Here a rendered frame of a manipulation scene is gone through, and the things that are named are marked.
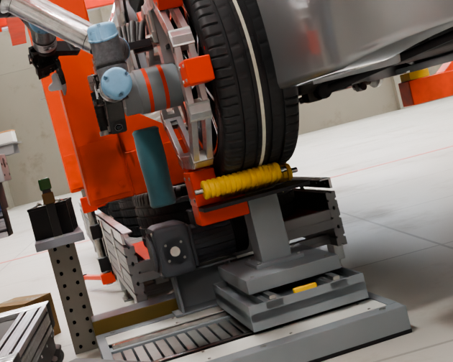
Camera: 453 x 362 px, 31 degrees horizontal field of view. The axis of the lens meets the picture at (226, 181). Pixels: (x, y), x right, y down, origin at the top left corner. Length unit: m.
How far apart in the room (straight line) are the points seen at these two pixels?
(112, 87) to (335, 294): 0.90
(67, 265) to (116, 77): 1.19
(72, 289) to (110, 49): 1.26
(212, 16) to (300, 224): 1.14
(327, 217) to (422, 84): 2.36
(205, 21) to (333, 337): 0.94
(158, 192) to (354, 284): 0.69
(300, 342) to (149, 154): 0.81
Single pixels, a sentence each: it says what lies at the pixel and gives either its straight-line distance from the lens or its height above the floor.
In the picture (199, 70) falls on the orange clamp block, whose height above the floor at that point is 0.85.
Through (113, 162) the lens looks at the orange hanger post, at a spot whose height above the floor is 0.65.
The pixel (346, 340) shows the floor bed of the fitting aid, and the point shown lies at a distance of 2.33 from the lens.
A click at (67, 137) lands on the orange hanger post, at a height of 0.84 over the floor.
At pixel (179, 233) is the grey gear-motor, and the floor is 0.37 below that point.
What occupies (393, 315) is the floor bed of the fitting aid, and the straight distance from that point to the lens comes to 2.37.
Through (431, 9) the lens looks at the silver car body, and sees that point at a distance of 1.77.
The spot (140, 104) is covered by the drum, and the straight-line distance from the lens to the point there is 2.55.
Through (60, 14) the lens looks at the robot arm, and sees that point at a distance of 2.26.
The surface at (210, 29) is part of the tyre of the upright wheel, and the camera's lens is 2.34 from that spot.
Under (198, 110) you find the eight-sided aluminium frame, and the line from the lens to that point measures 2.35.
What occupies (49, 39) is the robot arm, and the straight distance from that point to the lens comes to 2.62.
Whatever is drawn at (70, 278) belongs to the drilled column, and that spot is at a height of 0.28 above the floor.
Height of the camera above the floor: 0.68
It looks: 4 degrees down
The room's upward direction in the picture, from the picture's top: 14 degrees counter-clockwise
